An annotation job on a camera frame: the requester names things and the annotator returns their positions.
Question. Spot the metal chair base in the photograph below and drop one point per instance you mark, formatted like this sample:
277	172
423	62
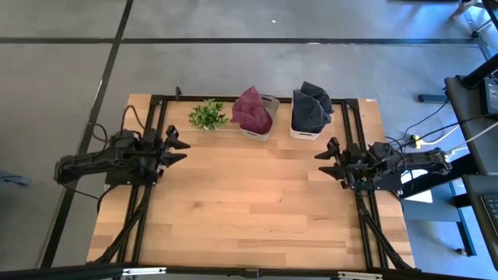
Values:
476	31

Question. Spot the black side desk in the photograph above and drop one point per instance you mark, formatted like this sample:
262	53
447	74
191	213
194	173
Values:
467	116

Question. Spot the black camera rig bar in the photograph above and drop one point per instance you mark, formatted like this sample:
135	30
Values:
249	273

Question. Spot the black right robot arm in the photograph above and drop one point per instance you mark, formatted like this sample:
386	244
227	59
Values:
420	159

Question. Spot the dark blue stitched cap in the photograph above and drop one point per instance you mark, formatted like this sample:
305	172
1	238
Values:
319	93

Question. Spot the maroon cap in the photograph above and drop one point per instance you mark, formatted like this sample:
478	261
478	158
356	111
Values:
252	110

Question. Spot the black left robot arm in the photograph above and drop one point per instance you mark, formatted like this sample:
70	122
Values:
89	165

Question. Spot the yellow power strip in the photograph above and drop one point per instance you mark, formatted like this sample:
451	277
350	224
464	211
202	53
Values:
415	141

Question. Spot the grey desk base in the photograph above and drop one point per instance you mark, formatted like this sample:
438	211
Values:
432	212

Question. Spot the silver metal bracket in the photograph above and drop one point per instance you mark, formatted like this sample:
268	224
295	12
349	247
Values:
360	275
144	271

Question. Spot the grey plastic bin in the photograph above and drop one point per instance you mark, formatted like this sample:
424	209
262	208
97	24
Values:
272	113

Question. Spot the black keyboard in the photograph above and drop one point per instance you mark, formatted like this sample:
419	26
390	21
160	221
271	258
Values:
492	212

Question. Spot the white plastic bin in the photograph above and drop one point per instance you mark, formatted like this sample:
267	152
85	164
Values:
303	134

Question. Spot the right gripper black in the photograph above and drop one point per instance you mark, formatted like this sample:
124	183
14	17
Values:
356	165

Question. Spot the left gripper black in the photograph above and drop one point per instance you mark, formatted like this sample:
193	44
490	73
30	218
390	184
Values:
152	151

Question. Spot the plain dark grey cap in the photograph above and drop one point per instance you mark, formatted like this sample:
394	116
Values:
309	113

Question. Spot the dark blurred chair base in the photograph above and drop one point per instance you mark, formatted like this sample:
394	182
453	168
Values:
13	179

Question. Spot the dark desk with keyboard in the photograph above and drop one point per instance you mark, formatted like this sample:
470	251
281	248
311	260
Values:
476	194

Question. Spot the black desk foot bar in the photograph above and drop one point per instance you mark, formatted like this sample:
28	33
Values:
432	98

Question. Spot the black device on desk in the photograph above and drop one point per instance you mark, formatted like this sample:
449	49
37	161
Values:
492	95

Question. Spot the small green artificial plant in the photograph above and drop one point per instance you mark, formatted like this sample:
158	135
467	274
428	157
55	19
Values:
207	115

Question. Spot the black aluminium table frame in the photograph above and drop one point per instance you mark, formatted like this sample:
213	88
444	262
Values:
183	98

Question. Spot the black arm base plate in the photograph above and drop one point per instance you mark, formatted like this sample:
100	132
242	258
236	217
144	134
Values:
128	180
389	186

